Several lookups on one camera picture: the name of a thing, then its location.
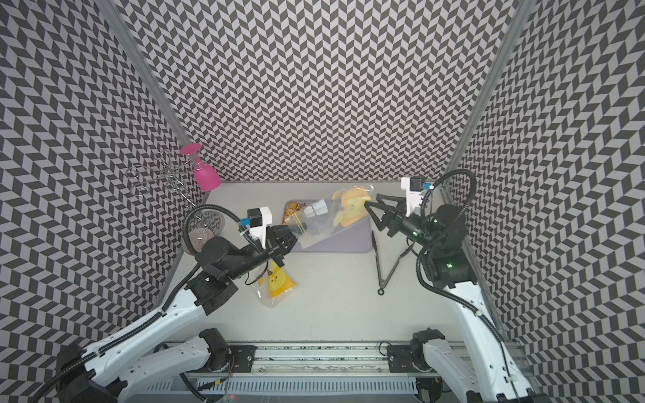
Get chrome glass drying rack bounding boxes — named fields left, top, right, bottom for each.
left=125, top=151, right=225, bottom=235

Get steel black-tipped tongs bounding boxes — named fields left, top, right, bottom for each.
left=370, top=230, right=417, bottom=297

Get pink upside-down wine glass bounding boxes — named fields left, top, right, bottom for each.
left=180, top=143, right=223, bottom=192

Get clear bag yellow chick print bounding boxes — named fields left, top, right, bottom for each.
left=258, top=262, right=297, bottom=307

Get ribbed glass bowl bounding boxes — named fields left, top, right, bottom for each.
left=189, top=228, right=215, bottom=253

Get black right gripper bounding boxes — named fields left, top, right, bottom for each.
left=365, top=194, right=440, bottom=253

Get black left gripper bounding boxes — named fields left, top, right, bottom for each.
left=225, top=222, right=306, bottom=281

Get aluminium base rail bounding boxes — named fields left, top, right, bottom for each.
left=115, top=342, right=535, bottom=379

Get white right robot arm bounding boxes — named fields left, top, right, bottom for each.
left=364, top=169, right=550, bottom=402

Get lilac plastic tray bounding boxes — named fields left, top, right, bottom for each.
left=283, top=200, right=374, bottom=254

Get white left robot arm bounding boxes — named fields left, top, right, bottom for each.
left=31, top=204, right=302, bottom=402

